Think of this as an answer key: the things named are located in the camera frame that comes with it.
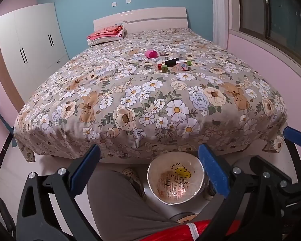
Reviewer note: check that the window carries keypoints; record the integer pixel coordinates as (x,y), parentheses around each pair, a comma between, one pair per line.
(286,17)

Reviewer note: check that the pink cup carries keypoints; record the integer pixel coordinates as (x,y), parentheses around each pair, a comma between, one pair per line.
(150,54)

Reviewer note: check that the white carton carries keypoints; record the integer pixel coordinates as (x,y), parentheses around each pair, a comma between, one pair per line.
(182,66)

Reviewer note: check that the beige bear slipper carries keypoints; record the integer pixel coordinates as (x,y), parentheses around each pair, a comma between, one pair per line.
(128,172)

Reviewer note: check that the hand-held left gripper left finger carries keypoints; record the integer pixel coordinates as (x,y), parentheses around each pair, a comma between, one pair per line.
(85,172)

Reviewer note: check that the dark bag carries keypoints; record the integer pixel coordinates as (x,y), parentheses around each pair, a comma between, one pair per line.
(0,216)

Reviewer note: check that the folded pink blanket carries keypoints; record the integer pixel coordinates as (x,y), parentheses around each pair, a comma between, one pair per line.
(105,33)

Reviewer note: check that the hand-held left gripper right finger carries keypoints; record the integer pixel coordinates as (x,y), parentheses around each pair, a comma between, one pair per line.
(213,173)

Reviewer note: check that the black foam cylinder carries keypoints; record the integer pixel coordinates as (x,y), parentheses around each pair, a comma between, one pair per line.
(171,62)

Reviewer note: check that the person's grey trouser leg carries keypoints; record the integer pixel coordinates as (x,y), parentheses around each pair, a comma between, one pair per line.
(120,205)

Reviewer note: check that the folded pink red clothes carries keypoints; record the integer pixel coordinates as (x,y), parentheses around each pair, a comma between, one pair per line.
(100,42)

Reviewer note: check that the red puffy jacket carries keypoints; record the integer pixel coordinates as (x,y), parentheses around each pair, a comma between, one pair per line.
(180,233)

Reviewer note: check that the white wardrobe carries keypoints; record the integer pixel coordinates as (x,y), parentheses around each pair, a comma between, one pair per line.
(27,42)

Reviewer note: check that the bed with floral bedspread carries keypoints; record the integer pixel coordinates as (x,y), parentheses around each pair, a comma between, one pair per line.
(140,100)

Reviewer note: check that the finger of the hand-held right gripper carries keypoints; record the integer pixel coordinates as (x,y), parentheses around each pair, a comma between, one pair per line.
(292,133)
(258,162)

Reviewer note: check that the cream bed headboard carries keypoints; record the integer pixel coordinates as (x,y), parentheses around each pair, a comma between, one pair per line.
(153,17)

